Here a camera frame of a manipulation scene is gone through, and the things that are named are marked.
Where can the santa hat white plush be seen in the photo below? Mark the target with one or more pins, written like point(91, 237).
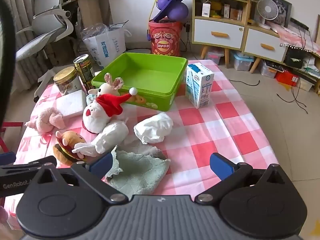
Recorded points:
point(99, 112)

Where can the gold lid cookie jar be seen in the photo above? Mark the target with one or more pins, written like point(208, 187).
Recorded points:
point(67, 81)

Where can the hamburger plush toy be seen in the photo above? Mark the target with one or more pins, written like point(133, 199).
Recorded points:
point(64, 146)

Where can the blue white milk carton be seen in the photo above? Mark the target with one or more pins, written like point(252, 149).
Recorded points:
point(198, 84)

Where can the black framed picture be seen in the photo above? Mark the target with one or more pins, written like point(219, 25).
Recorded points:
point(284, 12)

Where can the yellow black drink can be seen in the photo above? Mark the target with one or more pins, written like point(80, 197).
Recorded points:
point(85, 70)

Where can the white desk fan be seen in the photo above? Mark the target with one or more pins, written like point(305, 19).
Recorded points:
point(267, 11)

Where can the white bunny plush blue dress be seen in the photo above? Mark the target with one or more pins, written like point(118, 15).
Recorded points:
point(108, 87)

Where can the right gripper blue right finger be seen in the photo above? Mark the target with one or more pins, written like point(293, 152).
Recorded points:
point(231, 175)

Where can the clear storage box blue lid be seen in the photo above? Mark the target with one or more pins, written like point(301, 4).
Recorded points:
point(240, 61)

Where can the red chips bucket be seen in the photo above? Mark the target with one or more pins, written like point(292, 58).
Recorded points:
point(164, 37)

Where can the grey office chair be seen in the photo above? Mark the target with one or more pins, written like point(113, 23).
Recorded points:
point(50, 24)

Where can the purple jumping ball toy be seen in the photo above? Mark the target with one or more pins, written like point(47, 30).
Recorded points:
point(173, 10)

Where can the white cloth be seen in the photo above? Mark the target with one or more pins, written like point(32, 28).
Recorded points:
point(154, 129)

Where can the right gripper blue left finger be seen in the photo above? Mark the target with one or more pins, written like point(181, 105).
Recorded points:
point(91, 175)

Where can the tall wooden shelf cabinet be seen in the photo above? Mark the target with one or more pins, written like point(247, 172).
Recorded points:
point(219, 23)

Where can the green plastic bin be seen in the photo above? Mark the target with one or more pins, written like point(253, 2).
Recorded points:
point(157, 78)

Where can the pink pig plush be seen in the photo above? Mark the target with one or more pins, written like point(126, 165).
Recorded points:
point(46, 121)

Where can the low wooden drawer cabinet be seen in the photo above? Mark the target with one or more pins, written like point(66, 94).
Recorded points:
point(262, 44)

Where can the white sponge block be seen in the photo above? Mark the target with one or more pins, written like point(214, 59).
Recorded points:
point(71, 105)

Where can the pink checkered tablecloth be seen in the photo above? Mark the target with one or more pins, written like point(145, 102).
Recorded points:
point(226, 126)

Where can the person's left hand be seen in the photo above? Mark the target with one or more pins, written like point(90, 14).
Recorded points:
point(3, 217)

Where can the light green towel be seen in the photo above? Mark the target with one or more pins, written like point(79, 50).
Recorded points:
point(133, 174)

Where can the white paper shopping bag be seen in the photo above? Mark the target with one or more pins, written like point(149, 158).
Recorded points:
point(105, 43)

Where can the white stuffed glove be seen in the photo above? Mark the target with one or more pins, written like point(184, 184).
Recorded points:
point(113, 134)

